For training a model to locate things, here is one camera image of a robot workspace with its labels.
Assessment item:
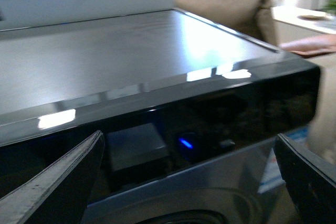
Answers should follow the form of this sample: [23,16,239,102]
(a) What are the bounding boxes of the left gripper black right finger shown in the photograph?
[274,134,335,223]

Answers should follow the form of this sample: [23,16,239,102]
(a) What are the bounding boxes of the white side table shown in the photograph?
[272,6,335,44]

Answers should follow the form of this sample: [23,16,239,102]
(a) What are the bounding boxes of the pink cushion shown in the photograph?
[279,34,335,58]

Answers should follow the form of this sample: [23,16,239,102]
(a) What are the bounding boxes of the grey front-load washing machine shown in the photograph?
[1,9,320,223]

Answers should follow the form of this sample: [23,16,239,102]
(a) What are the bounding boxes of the blue white energy label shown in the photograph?
[258,126,308,194]

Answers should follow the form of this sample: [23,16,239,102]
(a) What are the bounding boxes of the beige fabric sofa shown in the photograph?
[174,0,335,164]

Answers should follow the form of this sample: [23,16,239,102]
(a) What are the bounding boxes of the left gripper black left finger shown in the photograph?
[1,131,105,223]

